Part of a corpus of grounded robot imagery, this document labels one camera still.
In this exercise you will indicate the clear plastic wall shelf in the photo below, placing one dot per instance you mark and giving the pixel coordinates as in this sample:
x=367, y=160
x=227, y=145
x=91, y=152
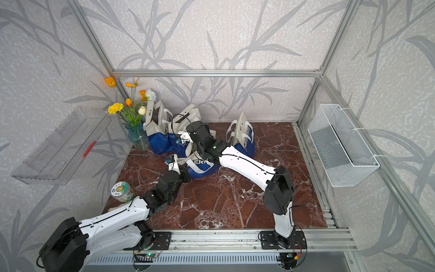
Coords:
x=56, y=160

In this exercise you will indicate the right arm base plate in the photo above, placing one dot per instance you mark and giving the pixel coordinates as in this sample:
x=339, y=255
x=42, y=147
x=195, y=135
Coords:
x=271, y=240

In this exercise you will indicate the round tape roll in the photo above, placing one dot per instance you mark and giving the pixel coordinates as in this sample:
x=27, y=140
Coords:
x=123, y=192

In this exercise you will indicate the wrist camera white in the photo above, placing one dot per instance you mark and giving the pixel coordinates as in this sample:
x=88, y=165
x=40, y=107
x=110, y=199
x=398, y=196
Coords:
x=183, y=138
x=171, y=162

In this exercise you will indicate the right circuit board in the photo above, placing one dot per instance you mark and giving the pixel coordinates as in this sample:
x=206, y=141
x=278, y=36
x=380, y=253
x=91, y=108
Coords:
x=289, y=261

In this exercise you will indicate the white wire basket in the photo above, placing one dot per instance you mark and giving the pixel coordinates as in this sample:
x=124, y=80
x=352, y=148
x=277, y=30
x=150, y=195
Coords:
x=345, y=156

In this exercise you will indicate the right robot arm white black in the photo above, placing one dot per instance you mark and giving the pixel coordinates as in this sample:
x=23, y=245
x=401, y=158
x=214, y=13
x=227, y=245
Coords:
x=275, y=182

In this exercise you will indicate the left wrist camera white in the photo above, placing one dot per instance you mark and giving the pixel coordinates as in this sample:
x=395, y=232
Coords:
x=171, y=162

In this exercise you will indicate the left circuit board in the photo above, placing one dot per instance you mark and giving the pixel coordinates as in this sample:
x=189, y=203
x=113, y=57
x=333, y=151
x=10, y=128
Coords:
x=146, y=257

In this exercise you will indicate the blue glass vase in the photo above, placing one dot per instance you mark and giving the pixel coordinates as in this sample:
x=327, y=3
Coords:
x=138, y=137

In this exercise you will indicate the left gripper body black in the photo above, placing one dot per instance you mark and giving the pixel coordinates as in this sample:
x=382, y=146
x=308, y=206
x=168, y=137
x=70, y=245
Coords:
x=181, y=179

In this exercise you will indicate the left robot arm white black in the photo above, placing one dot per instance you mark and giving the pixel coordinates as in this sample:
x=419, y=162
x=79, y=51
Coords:
x=74, y=243

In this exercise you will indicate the takeout bag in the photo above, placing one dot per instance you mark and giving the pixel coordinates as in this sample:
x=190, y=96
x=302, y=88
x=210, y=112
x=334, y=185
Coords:
x=157, y=127
x=240, y=134
x=178, y=125
x=190, y=160

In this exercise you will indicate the aluminium frame bar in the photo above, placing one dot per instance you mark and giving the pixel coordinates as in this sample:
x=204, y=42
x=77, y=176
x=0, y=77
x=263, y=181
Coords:
x=217, y=73

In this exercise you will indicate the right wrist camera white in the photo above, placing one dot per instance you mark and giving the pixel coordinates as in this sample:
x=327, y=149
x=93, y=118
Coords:
x=183, y=138

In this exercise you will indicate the red item on shelf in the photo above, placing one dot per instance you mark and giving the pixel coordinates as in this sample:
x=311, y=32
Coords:
x=89, y=149

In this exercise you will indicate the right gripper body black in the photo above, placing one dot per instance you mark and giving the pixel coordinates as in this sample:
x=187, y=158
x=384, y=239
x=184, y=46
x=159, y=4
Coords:
x=200, y=151

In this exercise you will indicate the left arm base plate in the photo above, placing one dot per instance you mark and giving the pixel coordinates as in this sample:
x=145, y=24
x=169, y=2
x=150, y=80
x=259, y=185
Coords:
x=157, y=241

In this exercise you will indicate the artificial flower bouquet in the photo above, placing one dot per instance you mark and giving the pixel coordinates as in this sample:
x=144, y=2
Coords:
x=131, y=111

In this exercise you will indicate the circuit board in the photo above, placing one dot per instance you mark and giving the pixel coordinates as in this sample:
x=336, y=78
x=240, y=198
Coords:
x=146, y=257
x=289, y=261

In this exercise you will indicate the aluminium front rail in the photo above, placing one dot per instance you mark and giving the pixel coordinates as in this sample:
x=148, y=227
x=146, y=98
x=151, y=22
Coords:
x=251, y=240

